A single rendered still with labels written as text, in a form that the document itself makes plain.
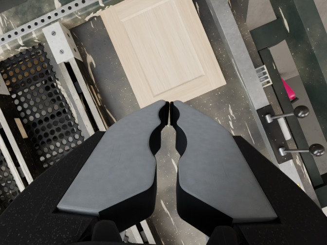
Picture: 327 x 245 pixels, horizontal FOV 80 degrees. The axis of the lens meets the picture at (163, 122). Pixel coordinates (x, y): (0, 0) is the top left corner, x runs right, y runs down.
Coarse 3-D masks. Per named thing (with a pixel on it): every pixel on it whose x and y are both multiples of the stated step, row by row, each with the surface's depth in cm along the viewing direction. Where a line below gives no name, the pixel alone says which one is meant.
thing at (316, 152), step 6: (312, 144) 57; (318, 144) 56; (282, 150) 65; (288, 150) 64; (294, 150) 62; (300, 150) 60; (306, 150) 59; (312, 150) 56; (318, 150) 55; (324, 150) 55; (318, 156) 56
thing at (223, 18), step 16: (208, 0) 67; (224, 0) 65; (224, 16) 66; (224, 32) 66; (240, 48) 66; (240, 64) 66; (240, 80) 69; (256, 80) 66; (256, 96) 66; (256, 112) 67; (272, 160) 70
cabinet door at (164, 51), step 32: (128, 0) 68; (160, 0) 68; (128, 32) 69; (160, 32) 69; (192, 32) 68; (128, 64) 70; (160, 64) 69; (192, 64) 69; (160, 96) 70; (192, 96) 69
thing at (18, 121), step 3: (15, 120) 71; (18, 120) 72; (18, 123) 72; (21, 123) 73; (18, 126) 71; (21, 126) 72; (21, 129) 72; (21, 132) 71; (24, 132) 73; (24, 135) 72; (24, 138) 72
